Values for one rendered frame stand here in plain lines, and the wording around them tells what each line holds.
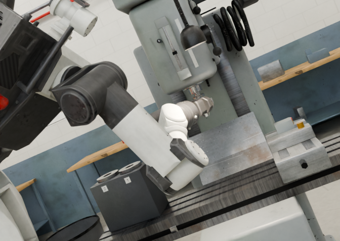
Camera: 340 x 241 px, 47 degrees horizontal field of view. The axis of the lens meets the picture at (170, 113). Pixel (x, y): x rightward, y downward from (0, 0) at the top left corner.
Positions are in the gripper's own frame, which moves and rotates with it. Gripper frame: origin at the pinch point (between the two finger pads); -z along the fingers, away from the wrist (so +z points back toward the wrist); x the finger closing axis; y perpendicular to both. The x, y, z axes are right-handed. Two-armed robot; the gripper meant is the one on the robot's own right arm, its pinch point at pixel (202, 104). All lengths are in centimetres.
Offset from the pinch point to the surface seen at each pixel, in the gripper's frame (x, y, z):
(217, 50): -16.5, -15.0, 5.7
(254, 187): -10.3, 31.3, 7.4
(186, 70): -6.7, -12.8, 11.4
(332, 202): 29, 121, -173
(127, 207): 34.2, 23.8, 20.4
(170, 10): -7.4, -33.2, 7.0
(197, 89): -1.9, -5.9, 1.6
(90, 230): 166, 62, -61
